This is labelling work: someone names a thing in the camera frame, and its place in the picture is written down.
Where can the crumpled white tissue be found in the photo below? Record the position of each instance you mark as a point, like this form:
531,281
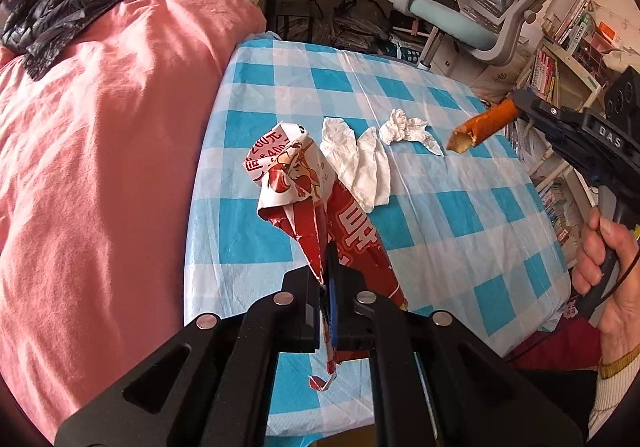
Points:
402,129

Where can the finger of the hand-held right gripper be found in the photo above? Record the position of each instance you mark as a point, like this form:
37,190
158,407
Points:
542,127
537,103

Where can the pink blanket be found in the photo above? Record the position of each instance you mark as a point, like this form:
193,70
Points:
100,177

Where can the blue checked plastic tablecloth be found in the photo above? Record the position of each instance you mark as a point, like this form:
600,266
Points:
450,227

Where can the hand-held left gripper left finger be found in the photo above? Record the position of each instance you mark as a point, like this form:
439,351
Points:
310,322

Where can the grey and blue office chair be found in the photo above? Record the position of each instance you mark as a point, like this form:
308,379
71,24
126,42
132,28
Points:
480,2

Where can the person's right forearm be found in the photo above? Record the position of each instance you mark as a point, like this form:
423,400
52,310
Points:
617,407

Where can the red and white paper wrapper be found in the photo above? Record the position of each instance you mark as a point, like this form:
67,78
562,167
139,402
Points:
300,177

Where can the person's right hand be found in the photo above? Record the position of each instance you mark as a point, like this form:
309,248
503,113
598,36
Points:
620,287

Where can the black plastic bag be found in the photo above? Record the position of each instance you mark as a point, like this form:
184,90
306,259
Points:
65,7

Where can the black shopping bag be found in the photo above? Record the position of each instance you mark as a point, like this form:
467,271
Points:
360,22

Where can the orange bitten sausage stick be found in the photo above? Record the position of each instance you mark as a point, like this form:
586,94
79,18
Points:
487,124

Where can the flat white tissue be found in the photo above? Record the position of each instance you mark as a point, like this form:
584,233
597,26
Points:
360,167

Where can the bookshelf with books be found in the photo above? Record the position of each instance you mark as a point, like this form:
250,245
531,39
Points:
555,72

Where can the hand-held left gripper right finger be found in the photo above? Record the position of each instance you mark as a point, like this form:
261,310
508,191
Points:
336,322

